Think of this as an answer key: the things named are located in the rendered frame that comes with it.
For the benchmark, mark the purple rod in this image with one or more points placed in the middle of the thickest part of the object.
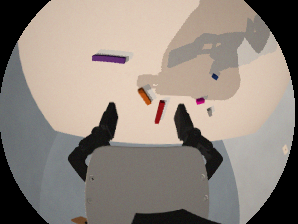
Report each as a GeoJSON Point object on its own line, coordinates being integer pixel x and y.
{"type": "Point", "coordinates": [109, 58]}

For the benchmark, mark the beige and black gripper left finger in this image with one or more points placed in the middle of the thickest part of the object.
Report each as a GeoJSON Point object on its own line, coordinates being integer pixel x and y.
{"type": "Point", "coordinates": [100, 136]}

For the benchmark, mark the magenta rectangular block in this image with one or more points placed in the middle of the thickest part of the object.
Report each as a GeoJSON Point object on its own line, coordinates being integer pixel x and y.
{"type": "Point", "coordinates": [200, 101]}

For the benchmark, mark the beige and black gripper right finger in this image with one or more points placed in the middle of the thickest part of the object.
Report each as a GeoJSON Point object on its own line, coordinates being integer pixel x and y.
{"type": "Point", "coordinates": [192, 137]}

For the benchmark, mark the orange rod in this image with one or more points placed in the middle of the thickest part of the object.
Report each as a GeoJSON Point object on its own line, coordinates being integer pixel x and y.
{"type": "Point", "coordinates": [144, 96]}

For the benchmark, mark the dark red rod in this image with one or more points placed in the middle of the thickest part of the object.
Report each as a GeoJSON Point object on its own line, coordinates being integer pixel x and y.
{"type": "Point", "coordinates": [159, 111]}

